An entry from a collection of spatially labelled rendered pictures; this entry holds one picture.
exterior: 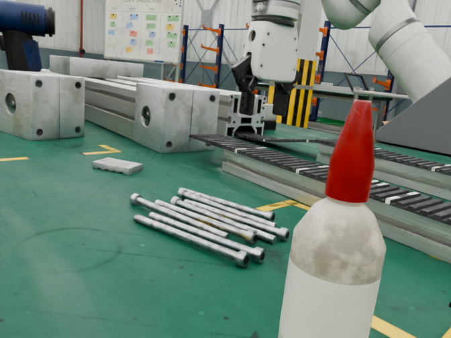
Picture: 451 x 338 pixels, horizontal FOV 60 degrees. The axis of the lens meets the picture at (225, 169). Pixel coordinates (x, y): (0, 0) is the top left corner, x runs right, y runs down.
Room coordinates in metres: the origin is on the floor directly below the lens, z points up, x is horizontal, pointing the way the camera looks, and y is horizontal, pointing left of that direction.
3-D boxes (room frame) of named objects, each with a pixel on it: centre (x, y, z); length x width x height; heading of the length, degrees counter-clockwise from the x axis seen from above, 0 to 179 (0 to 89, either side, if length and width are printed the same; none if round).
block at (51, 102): (0.63, 0.30, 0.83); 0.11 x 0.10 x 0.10; 146
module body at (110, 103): (0.97, 0.37, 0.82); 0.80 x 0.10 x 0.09; 39
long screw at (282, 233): (0.32, -0.01, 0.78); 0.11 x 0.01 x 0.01; 55
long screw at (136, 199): (0.31, 0.04, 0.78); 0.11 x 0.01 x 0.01; 54
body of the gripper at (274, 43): (0.75, -0.06, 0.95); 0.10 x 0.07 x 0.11; 129
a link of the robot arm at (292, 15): (0.74, -0.06, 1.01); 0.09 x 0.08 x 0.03; 129
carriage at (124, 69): (1.29, 0.38, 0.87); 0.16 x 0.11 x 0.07; 39
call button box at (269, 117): (0.95, -0.05, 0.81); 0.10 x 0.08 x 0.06; 129
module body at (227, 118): (1.09, 0.22, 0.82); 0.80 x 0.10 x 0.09; 39
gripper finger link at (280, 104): (0.78, -0.10, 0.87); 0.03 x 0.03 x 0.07; 39
